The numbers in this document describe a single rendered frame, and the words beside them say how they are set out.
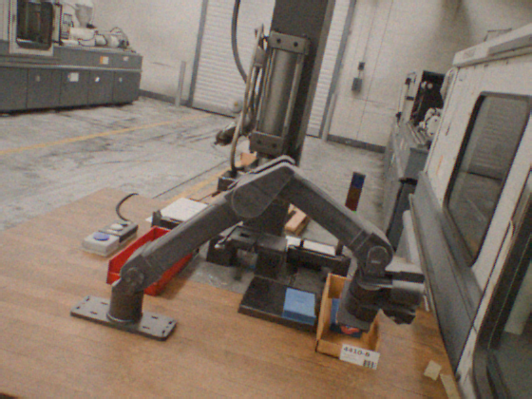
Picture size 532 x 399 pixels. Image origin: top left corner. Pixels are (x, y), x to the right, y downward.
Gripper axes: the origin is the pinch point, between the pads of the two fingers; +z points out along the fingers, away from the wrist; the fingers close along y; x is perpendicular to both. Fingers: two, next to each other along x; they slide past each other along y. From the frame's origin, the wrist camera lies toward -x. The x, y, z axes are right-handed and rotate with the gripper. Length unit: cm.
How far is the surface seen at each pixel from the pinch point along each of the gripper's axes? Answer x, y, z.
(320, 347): 5.0, -8.1, -2.5
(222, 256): 34.1, 15.7, 11.4
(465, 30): -171, 882, 348
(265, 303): 18.8, 0.9, 2.6
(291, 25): 30, 56, -35
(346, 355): -0.4, -8.2, -2.4
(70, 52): 439, 505, 326
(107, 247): 61, 6, 6
